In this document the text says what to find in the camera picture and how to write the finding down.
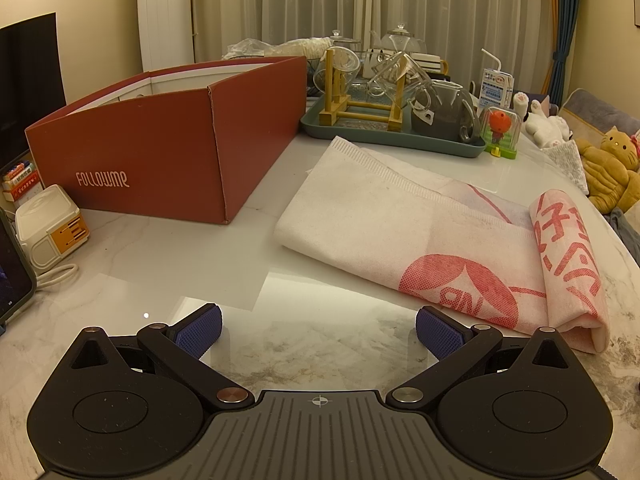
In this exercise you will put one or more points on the white sheer curtain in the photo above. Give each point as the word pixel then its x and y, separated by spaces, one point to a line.
pixel 310 0

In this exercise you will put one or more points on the bamboo cup rack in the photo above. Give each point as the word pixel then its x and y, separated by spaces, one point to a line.
pixel 327 110

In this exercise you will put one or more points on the stack of books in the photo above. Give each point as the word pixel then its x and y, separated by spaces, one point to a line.
pixel 22 180

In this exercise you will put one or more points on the glass teapot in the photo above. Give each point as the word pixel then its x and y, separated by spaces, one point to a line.
pixel 400 40

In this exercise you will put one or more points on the glass jar with lid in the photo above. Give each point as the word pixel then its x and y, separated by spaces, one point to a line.
pixel 341 41

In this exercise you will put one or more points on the green toy with orange figure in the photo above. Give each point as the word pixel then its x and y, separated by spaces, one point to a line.
pixel 500 130

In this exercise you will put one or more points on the red cardboard box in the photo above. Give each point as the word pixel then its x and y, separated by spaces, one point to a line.
pixel 150 160

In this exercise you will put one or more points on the blue curtain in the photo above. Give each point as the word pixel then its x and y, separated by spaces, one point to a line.
pixel 562 20

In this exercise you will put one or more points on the clear plastic bag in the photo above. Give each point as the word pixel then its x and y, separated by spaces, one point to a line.
pixel 247 49

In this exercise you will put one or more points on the white shopping bag red print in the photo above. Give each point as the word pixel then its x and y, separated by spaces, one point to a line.
pixel 375 220

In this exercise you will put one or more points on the yellow muscular cat plush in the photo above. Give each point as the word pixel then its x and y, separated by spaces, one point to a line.
pixel 607 170

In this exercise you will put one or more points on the grey-blue cloth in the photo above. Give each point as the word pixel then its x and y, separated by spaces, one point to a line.
pixel 625 235

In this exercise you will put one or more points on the tablet with grey case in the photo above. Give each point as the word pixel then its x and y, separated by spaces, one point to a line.
pixel 12 270

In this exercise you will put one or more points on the beige sofa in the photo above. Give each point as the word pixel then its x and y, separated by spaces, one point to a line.
pixel 592 110

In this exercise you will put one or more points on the grey fuzzy cloth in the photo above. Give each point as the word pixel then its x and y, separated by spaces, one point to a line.
pixel 567 162

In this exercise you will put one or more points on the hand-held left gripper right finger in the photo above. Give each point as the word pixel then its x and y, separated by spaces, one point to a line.
pixel 440 332

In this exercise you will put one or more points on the green plastic tray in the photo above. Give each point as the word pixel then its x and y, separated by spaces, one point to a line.
pixel 350 132

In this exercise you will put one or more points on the white cat plush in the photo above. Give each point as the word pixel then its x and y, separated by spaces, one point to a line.
pixel 542 125

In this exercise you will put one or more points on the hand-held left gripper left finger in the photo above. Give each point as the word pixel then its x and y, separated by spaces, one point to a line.
pixel 200 331

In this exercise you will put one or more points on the clear glass cup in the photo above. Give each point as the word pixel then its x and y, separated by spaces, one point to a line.
pixel 340 67
pixel 395 75

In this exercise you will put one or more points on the white device with orange label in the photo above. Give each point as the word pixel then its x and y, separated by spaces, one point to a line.
pixel 45 225

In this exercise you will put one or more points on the black television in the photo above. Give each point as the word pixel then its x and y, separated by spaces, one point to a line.
pixel 25 85

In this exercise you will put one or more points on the milk carton with straw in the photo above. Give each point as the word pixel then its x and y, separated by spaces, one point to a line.
pixel 495 90

